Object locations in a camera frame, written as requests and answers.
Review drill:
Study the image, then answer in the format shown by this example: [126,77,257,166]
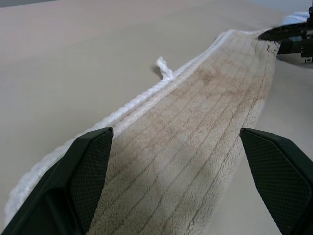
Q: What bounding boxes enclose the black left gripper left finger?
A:
[0,127,114,235]

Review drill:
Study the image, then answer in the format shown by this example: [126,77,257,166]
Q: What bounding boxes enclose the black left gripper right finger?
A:
[239,127,313,235]

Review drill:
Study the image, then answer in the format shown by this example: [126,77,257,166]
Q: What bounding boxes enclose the beige towel with white trim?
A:
[3,11,308,235]

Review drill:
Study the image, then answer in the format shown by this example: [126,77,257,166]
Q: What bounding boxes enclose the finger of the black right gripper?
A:
[276,39,304,58]
[257,21,306,41]

